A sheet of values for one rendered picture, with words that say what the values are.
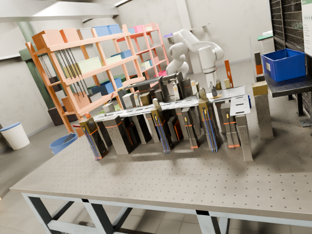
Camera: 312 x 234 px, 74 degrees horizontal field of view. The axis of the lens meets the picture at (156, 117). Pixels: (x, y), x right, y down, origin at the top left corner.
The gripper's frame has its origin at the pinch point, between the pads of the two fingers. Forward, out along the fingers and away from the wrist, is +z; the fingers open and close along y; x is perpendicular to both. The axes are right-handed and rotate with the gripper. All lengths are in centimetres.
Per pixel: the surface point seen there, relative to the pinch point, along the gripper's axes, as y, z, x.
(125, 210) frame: 30, 80, -91
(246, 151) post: 35.1, 26.1, 15.2
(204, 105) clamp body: 20.0, 0.4, -4.8
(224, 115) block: 18.5, 9.8, 5.7
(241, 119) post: 35.5, 6.3, 15.5
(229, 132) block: 17.5, 22.6, 6.1
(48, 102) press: -337, 25, -568
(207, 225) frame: 64, 52, -9
